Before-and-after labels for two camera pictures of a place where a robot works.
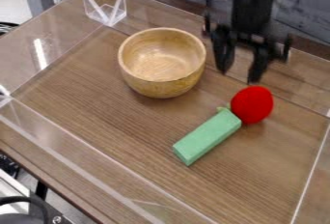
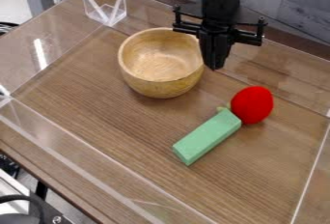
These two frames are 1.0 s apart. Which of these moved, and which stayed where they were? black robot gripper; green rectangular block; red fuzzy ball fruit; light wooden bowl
Moved: black robot gripper
Stayed: green rectangular block; red fuzzy ball fruit; light wooden bowl
